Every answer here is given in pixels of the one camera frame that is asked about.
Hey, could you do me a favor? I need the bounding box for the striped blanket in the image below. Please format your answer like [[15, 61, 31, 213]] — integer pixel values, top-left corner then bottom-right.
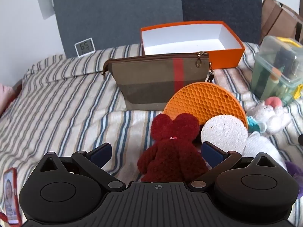
[[0, 41, 303, 227]]

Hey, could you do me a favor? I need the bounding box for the phone with red case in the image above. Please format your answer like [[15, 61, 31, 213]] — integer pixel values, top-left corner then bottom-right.
[[3, 167, 23, 226]]

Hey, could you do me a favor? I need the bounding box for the white knitted item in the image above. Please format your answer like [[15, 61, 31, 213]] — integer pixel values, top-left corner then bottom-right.
[[244, 131, 288, 171]]

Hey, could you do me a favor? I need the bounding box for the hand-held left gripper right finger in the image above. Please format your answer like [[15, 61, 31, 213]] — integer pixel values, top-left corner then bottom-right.
[[188, 141, 288, 192]]

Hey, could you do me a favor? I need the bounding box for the white round puff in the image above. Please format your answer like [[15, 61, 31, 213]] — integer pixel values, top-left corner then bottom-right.
[[201, 116, 248, 154]]

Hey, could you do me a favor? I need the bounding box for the orange honeycomb silicone mat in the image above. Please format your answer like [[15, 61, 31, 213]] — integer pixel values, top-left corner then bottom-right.
[[163, 82, 249, 133]]

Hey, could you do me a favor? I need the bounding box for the dark red plush bear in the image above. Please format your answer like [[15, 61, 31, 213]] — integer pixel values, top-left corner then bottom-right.
[[138, 113, 209, 182]]

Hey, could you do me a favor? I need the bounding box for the navy headboard panel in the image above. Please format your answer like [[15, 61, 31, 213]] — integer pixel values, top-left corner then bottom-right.
[[179, 0, 263, 44]]

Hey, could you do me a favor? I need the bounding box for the olive canvas zipper pouch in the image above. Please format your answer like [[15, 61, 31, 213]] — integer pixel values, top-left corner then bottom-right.
[[102, 51, 215, 111]]

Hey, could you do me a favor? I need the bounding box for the grey headboard panel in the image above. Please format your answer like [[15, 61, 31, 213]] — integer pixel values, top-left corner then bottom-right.
[[51, 0, 184, 58]]

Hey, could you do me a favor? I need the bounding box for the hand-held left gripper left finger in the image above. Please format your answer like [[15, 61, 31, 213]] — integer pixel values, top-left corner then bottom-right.
[[35, 142, 127, 192]]

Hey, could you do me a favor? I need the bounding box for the white digital thermometer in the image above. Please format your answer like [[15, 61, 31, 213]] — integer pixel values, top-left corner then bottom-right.
[[74, 39, 93, 58]]

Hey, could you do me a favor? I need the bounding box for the orange cardboard box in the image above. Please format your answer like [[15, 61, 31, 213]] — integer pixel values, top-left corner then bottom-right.
[[140, 21, 245, 69]]

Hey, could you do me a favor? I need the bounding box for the white plush toy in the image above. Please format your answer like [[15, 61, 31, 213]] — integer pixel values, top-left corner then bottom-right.
[[247, 96, 292, 136]]

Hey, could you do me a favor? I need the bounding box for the brown paper bag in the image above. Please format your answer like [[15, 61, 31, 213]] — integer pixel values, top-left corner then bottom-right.
[[260, 0, 303, 45]]

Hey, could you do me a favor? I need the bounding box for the pink pillow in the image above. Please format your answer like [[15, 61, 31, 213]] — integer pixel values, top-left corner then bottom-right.
[[0, 83, 16, 116]]

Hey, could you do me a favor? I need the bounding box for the clear plastic storage box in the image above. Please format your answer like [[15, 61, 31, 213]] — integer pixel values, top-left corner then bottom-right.
[[251, 35, 303, 107]]

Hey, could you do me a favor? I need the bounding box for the purple knitted item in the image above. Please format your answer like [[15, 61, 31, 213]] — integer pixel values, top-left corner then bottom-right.
[[284, 160, 303, 199]]

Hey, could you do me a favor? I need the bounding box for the teal cloth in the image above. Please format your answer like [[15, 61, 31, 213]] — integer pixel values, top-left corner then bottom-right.
[[246, 116, 267, 133]]

